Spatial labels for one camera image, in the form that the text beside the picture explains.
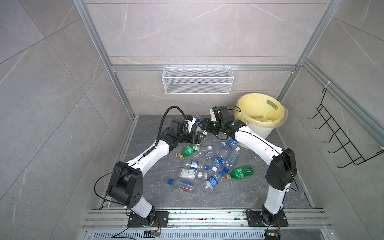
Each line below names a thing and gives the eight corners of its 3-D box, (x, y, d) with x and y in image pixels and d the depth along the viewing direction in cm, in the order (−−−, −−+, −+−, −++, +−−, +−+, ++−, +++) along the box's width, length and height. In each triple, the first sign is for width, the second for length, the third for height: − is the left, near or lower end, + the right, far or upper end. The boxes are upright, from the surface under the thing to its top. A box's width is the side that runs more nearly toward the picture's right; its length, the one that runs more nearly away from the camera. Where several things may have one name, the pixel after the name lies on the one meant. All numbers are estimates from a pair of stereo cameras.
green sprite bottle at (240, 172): (227, 182, 85) (229, 180, 83) (224, 173, 89) (225, 171, 86) (253, 175, 88) (255, 172, 85) (249, 167, 91) (250, 164, 89)
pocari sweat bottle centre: (208, 168, 90) (208, 165, 87) (222, 149, 99) (223, 146, 96) (217, 175, 88) (217, 172, 85) (231, 155, 97) (232, 152, 94)
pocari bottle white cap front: (211, 190, 82) (212, 188, 79) (205, 183, 85) (205, 181, 82) (218, 184, 84) (219, 181, 82) (212, 177, 87) (212, 175, 84)
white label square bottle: (179, 180, 88) (179, 176, 83) (180, 172, 91) (179, 168, 87) (206, 180, 88) (207, 176, 83) (206, 172, 91) (206, 168, 87)
